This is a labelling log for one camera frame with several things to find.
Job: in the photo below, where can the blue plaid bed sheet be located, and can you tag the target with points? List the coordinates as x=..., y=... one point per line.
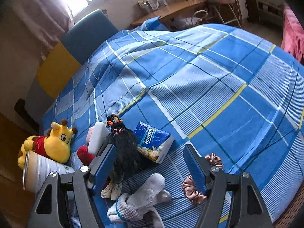
x=190, y=76

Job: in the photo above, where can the pink satin scrunchie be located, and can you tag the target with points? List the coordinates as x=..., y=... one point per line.
x=193, y=192

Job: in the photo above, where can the blue yellow padded headboard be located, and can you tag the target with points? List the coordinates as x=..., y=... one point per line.
x=87, y=35

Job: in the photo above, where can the red plush item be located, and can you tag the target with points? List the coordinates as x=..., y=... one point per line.
x=85, y=155

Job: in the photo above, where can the white tin can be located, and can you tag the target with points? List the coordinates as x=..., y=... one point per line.
x=45, y=168

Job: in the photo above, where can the blue tissue pack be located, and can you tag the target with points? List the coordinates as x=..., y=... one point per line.
x=152, y=140

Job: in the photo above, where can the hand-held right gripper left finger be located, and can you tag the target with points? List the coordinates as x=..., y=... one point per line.
x=104, y=168

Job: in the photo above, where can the pink soft item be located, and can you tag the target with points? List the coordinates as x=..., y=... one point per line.
x=90, y=134

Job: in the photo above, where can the white chair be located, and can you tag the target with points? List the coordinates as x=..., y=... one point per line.
x=198, y=15

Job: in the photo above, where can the black braided hairpiece with beads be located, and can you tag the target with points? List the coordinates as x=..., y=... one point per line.
x=125, y=147

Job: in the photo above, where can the clear packets on desk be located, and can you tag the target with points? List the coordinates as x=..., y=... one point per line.
x=152, y=3

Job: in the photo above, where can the white sock with blue stripe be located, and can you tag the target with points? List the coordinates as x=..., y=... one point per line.
x=123, y=211

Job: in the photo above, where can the pink cloth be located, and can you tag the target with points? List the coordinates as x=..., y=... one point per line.
x=293, y=35

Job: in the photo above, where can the wooden desk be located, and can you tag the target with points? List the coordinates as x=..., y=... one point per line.
x=171, y=10

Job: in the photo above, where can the cream cloth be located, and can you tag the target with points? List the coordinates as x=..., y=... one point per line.
x=110, y=191

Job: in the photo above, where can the white folding rack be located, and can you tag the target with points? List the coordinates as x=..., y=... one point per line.
x=223, y=2

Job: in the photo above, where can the white foam block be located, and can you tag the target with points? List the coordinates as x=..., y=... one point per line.
x=98, y=135

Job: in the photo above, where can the blue plaid pillow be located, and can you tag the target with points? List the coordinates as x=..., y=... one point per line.
x=152, y=23

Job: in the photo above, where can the yellow Pooh plush toy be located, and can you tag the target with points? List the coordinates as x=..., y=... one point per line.
x=55, y=144

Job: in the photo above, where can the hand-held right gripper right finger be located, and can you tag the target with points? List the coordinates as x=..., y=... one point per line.
x=194, y=168

